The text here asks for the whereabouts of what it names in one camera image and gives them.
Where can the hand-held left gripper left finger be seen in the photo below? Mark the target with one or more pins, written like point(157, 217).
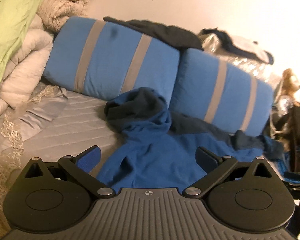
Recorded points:
point(88, 158)

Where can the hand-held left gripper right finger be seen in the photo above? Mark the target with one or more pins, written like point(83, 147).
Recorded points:
point(206, 161)

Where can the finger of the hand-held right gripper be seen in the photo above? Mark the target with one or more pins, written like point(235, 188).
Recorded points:
point(296, 178)

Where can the blue and grey fleece hoodie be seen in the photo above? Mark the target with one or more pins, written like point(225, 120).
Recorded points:
point(165, 155)

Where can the grey quilted bedspread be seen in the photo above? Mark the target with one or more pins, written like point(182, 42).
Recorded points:
point(77, 120)

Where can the grey lace-trimmed pillowcase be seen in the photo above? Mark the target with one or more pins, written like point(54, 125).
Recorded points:
point(45, 107)

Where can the blue grey-striped pillow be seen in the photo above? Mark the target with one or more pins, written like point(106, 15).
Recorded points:
point(107, 60)
point(197, 87)

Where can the brown teddy bear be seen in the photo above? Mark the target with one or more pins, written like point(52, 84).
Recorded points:
point(291, 80)

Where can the silver patterned cushion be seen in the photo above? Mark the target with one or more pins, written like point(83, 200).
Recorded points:
point(247, 65)

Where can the white quilted comforter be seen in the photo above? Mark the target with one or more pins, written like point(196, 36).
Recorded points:
point(22, 75)

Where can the navy and white garment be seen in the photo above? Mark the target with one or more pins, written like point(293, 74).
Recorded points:
point(230, 42)

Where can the black garment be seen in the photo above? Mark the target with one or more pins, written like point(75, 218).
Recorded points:
point(165, 35)

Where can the beige knitted blanket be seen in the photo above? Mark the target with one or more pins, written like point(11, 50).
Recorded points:
point(60, 7)

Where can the light green sheet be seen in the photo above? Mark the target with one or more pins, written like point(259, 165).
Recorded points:
point(10, 17)

